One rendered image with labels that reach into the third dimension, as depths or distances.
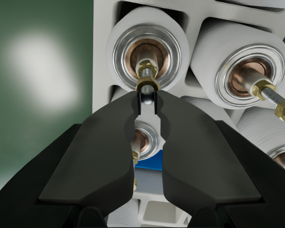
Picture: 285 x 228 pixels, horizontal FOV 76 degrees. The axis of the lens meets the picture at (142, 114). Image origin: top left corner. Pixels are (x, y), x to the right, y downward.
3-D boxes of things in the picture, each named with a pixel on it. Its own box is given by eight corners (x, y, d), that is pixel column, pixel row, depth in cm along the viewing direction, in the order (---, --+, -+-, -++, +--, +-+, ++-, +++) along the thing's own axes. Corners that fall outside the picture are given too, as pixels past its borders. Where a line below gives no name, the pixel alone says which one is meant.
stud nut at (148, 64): (152, 81, 18) (153, 84, 17) (136, 77, 18) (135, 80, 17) (158, 62, 17) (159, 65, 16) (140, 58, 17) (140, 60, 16)
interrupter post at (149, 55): (144, 44, 20) (144, 52, 17) (162, 58, 20) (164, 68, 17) (131, 61, 21) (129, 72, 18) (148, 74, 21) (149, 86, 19)
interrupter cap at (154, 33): (140, 4, 18) (140, 5, 17) (195, 54, 20) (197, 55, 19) (100, 65, 21) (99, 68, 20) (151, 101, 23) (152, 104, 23)
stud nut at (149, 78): (154, 99, 15) (154, 104, 14) (134, 94, 15) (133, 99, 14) (161, 77, 14) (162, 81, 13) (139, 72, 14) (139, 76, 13)
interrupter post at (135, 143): (144, 137, 26) (144, 154, 24) (136, 148, 28) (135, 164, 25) (129, 130, 26) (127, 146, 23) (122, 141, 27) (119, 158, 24)
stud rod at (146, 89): (150, 70, 19) (152, 106, 13) (141, 68, 19) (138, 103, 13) (152, 61, 19) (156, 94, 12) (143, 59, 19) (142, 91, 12)
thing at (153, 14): (142, -9, 32) (138, -14, 17) (182, 28, 35) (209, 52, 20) (112, 37, 36) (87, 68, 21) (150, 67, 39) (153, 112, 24)
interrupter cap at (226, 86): (219, 44, 19) (221, 46, 19) (293, 40, 19) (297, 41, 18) (209, 106, 23) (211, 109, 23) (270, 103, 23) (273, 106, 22)
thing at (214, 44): (182, 17, 34) (211, 35, 19) (235, 14, 33) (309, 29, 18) (179, 68, 39) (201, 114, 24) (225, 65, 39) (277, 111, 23)
